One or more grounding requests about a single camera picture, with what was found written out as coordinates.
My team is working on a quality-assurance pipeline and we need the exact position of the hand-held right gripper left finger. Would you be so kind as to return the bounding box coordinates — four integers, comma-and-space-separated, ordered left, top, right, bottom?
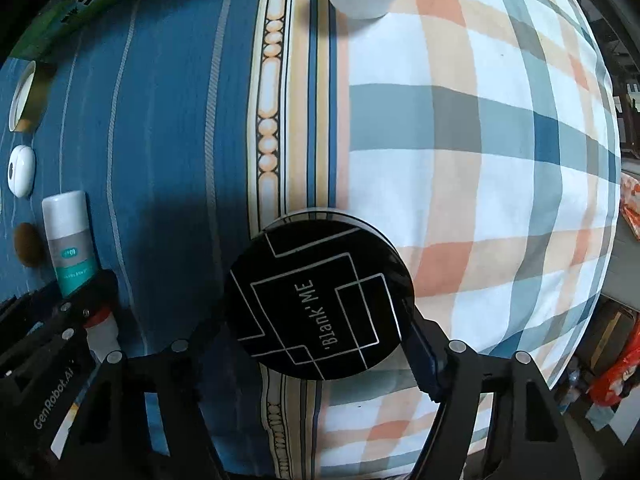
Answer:
59, 304, 268, 480

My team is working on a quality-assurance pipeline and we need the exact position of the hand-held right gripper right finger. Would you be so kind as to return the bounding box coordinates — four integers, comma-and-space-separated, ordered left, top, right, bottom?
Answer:
400, 299, 593, 480

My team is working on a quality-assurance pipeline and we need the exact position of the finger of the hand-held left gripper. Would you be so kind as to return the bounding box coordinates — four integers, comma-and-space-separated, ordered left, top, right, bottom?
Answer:
0, 269, 119, 367

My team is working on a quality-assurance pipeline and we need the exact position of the small red and white bottle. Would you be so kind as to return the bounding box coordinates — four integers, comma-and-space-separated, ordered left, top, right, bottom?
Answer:
83, 307, 120, 362

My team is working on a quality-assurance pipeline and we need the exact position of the white and teal tube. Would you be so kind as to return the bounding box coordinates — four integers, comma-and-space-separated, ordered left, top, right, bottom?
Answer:
41, 190, 99, 301

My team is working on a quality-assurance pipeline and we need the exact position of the black round compact case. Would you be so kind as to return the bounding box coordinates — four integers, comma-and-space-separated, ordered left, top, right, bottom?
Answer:
224, 208, 416, 382

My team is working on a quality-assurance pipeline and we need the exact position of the brown kiwi fruit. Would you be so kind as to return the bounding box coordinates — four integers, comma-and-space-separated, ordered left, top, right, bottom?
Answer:
12, 222, 42, 267

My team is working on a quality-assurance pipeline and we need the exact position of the small white oval device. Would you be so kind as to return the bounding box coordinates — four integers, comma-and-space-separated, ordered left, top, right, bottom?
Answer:
7, 144, 36, 199

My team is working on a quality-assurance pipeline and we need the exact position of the red plastic bag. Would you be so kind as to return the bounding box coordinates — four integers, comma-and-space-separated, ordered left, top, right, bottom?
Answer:
586, 317, 640, 407

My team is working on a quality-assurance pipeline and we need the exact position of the striped and plaid bed sheet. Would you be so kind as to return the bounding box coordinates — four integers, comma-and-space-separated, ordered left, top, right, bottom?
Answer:
0, 0, 623, 480

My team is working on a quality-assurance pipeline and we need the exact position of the orange printed packet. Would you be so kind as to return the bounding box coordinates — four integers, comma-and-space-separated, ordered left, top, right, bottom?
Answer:
619, 174, 640, 242

